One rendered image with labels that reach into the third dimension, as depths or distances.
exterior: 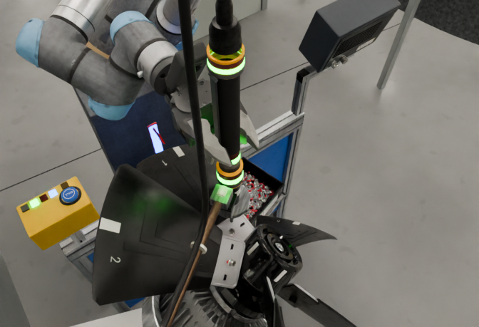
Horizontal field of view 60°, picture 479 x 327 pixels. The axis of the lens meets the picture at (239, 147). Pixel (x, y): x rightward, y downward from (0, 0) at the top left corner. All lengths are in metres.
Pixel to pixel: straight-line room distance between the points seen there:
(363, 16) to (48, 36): 0.87
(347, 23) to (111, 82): 0.75
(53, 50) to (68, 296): 1.60
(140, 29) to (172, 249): 0.37
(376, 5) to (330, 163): 1.26
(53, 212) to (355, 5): 1.01
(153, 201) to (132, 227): 0.06
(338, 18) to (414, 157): 1.48
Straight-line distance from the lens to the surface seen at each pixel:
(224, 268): 0.80
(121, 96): 0.79
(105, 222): 0.68
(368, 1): 1.37
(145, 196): 0.72
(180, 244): 0.73
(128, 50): 0.75
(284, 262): 0.81
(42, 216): 1.15
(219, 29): 0.45
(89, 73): 0.79
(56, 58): 0.80
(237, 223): 0.91
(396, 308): 2.20
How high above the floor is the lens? 2.01
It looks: 55 degrees down
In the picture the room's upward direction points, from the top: straight up
